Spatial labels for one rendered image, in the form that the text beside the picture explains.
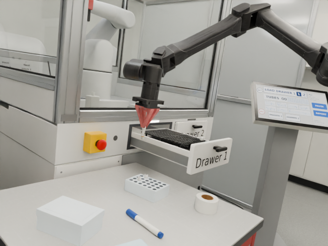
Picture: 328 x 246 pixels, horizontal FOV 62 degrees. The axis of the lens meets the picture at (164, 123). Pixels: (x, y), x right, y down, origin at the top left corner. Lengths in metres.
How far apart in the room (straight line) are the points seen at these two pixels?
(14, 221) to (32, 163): 0.43
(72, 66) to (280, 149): 1.48
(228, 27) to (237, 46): 1.80
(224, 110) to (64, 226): 2.38
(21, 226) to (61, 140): 0.35
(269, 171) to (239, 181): 0.90
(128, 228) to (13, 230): 0.26
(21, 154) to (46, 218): 0.59
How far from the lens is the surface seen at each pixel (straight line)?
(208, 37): 1.02
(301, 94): 2.05
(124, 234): 0.72
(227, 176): 2.93
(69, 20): 0.97
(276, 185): 2.07
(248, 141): 2.77
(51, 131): 1.01
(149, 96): 0.88
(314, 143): 3.91
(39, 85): 1.09
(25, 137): 1.21
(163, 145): 1.07
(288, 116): 1.89
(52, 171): 1.03
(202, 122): 1.58
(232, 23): 1.09
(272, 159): 2.00
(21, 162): 1.27
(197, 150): 0.98
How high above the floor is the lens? 1.15
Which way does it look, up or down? 9 degrees down
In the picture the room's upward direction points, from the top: 8 degrees clockwise
